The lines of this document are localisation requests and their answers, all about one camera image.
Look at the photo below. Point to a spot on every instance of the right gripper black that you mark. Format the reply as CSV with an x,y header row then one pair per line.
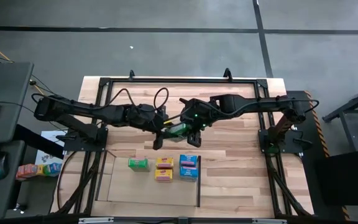
x,y
196,112

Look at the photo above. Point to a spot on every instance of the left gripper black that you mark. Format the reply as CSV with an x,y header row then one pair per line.
x,y
148,116

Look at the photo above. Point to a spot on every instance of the green Apple Jacks cereal box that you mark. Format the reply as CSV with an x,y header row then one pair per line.
x,y
177,129
138,163

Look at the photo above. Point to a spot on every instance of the blue Rice Krispies cereal box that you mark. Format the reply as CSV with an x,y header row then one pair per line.
x,y
188,160
188,174

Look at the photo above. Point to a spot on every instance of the yellow Corn Pops cereal box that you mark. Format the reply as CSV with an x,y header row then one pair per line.
x,y
164,162
163,175

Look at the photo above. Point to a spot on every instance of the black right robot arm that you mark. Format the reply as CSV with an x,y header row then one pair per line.
x,y
244,102

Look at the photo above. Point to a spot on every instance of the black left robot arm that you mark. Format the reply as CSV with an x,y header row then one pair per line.
x,y
73,107

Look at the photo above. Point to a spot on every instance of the blue spare cereal box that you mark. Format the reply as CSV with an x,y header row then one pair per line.
x,y
56,167

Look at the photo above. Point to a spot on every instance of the green spare cereal box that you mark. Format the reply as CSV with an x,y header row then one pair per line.
x,y
47,169

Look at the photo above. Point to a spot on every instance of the yellow spare cereal box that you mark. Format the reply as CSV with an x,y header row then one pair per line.
x,y
40,169

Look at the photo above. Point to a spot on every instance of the orange spare cereal box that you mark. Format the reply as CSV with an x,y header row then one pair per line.
x,y
26,170

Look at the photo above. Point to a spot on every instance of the white printed paper sheet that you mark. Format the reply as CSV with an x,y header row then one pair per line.
x,y
50,140

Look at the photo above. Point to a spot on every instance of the black mat with hazard stripe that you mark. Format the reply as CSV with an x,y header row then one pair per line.
x,y
309,174

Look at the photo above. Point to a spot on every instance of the large black box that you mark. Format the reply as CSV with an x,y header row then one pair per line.
x,y
346,177

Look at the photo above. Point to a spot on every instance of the grey metal cart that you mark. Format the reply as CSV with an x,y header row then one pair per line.
x,y
356,124

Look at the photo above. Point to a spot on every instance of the grey desk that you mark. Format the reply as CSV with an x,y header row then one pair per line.
x,y
5,84

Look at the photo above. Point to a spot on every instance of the wooden shelf with black frame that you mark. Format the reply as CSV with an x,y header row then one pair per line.
x,y
141,189

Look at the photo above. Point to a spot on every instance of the black metal table frame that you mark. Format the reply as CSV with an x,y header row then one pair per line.
x,y
182,81

